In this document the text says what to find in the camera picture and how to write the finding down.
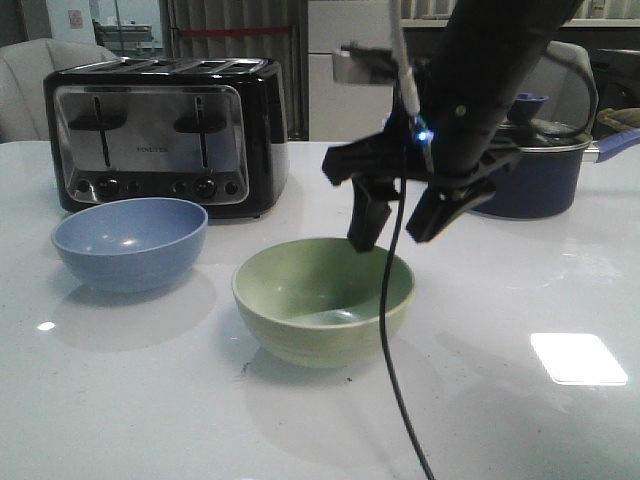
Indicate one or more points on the grey chair on left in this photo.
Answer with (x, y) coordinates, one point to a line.
(24, 66)

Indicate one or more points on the glass pot lid blue knob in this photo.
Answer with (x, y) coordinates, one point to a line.
(529, 132)

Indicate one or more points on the black and silver toaster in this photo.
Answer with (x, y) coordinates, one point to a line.
(210, 131)

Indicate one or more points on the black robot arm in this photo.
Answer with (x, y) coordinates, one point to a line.
(487, 50)

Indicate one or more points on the dark blue saucepan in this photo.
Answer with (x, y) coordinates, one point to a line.
(543, 182)

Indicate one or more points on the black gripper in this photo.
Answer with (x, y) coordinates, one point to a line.
(453, 153)

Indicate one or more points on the grey chair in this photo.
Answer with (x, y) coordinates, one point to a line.
(564, 75)
(24, 66)

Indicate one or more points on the green bowl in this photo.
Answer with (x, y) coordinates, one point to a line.
(317, 302)

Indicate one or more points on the white cabinet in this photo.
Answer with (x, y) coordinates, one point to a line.
(344, 112)

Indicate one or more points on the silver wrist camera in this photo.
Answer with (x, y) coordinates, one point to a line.
(354, 64)

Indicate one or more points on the dark counter unit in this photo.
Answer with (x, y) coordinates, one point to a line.
(612, 44)

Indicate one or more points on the blue bowl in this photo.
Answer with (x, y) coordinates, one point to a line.
(132, 245)

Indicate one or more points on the grey chair on right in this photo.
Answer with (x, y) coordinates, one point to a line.
(564, 75)

